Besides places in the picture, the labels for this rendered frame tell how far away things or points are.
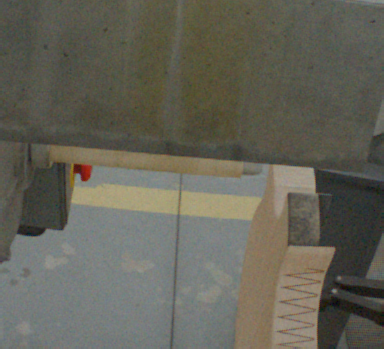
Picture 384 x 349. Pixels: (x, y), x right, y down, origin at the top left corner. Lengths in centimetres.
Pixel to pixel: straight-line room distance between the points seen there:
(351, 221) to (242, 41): 127
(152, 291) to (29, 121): 173
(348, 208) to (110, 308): 80
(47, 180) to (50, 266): 125
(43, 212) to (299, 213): 50
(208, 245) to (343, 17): 193
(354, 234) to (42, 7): 135
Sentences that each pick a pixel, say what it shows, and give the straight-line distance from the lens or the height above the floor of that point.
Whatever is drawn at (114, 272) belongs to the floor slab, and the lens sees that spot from 229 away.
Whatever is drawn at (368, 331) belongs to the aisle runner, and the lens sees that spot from 227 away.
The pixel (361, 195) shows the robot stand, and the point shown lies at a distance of 169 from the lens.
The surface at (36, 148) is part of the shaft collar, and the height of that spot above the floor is 126.
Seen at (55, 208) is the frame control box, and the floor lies 97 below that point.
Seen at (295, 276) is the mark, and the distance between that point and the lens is 73.
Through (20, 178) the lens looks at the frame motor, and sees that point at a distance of 75.
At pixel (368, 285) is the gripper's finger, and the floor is 107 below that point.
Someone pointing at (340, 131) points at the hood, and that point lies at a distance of 55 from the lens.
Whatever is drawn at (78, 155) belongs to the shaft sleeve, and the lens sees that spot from 75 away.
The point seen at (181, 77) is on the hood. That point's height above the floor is 145.
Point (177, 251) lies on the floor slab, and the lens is 236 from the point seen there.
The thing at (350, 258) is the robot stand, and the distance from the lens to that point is 183.
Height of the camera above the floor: 175
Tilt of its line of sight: 42 degrees down
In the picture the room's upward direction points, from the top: 7 degrees clockwise
